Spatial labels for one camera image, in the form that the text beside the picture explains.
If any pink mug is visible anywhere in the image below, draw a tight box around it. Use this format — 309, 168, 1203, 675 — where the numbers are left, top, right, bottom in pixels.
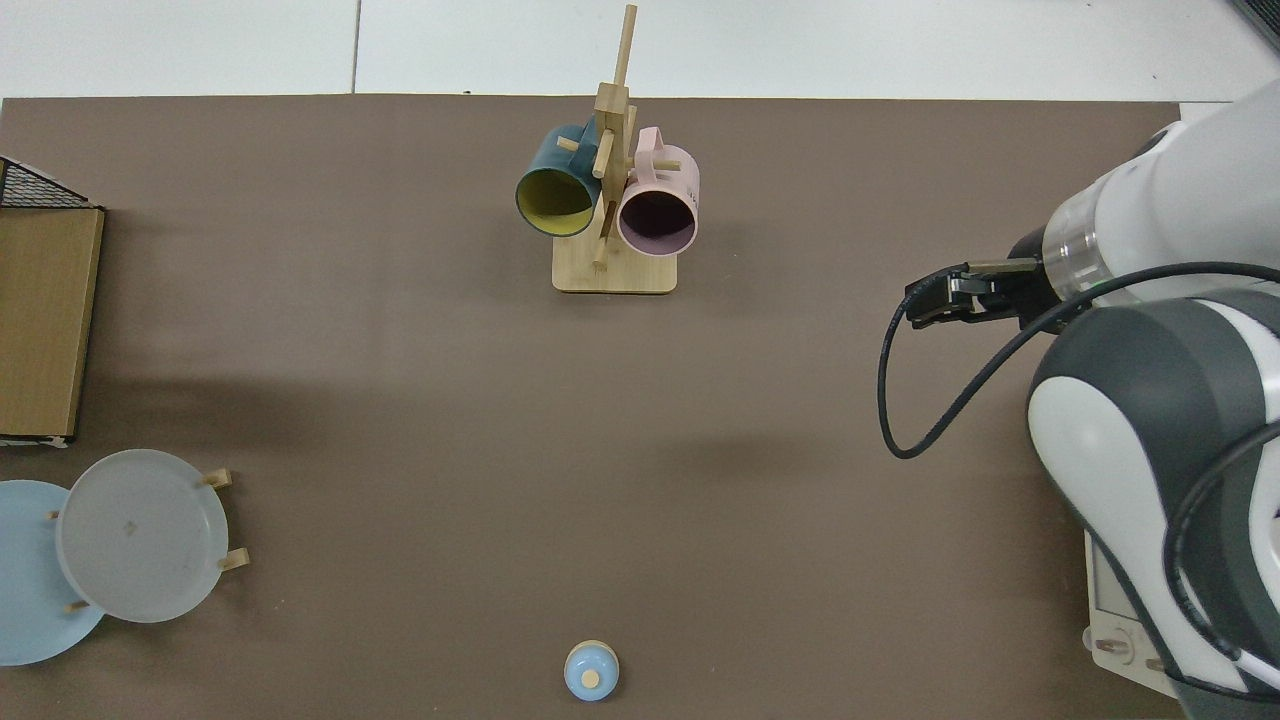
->
615, 126, 700, 258

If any wooden cup stand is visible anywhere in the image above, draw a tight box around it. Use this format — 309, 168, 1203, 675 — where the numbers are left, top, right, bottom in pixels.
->
552, 4, 683, 296

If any pale toaster oven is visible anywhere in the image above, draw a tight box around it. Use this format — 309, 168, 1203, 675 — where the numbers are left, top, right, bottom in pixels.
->
1083, 530, 1191, 701

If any dark blue mug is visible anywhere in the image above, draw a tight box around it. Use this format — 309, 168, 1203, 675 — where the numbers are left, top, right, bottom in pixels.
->
515, 123, 604, 238

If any brown table cloth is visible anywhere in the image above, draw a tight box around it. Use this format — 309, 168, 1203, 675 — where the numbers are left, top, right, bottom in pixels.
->
0, 95, 1209, 720

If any small blue round bell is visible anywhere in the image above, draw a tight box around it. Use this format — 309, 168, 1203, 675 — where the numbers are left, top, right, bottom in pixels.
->
563, 640, 621, 703

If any wooden plate rack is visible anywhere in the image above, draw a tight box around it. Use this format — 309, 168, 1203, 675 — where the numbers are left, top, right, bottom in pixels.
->
48, 467, 251, 614

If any grey plate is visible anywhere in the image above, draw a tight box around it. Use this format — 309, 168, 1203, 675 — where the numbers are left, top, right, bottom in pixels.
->
55, 448, 230, 624

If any light blue plate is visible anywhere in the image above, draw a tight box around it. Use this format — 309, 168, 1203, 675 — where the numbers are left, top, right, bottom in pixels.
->
0, 480, 106, 667

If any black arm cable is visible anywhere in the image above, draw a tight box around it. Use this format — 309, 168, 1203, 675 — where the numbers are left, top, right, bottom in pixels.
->
877, 262, 1280, 461

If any wire basket with wooden floor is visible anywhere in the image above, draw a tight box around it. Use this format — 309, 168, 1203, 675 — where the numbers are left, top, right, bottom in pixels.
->
0, 157, 106, 448

